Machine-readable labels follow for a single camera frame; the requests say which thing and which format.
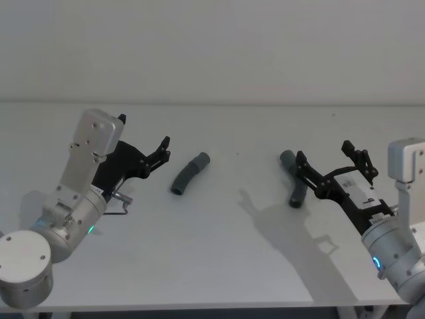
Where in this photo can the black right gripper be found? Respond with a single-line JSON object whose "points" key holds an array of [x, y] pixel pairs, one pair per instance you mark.
{"points": [[357, 196]]}

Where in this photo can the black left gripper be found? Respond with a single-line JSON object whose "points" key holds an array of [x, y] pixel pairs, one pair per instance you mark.
{"points": [[124, 159]]}

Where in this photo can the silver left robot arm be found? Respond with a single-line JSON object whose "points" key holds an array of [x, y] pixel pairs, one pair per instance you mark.
{"points": [[71, 206]]}

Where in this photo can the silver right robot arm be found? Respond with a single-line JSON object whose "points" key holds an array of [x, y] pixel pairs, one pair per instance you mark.
{"points": [[395, 246]]}

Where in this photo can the grey bent pipe piece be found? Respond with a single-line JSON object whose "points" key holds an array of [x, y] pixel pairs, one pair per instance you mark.
{"points": [[297, 194], [189, 172]]}

